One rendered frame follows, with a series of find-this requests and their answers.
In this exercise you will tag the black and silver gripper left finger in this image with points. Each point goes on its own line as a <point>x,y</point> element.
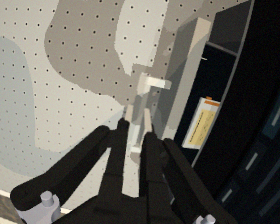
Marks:
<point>39,200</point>

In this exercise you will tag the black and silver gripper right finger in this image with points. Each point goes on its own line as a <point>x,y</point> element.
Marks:
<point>196,204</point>

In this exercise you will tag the grey benchtop instrument with drawer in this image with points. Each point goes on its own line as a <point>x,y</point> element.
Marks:
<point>239,159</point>

